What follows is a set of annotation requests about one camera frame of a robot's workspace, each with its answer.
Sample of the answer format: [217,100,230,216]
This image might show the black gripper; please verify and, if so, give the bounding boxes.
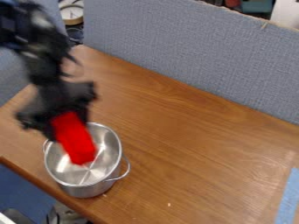
[15,73,98,141]

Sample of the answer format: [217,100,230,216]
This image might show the red rectangular block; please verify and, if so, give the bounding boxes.
[51,111,97,165]

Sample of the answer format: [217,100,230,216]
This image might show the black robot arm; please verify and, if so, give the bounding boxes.
[0,0,98,141]

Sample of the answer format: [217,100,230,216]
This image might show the metal pot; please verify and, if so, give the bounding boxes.
[42,122,131,199]

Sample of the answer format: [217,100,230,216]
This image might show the grey fabric partition panel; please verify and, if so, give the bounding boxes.
[85,0,299,126]

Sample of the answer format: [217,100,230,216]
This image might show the white wall clock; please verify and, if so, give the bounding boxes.
[59,0,85,25]

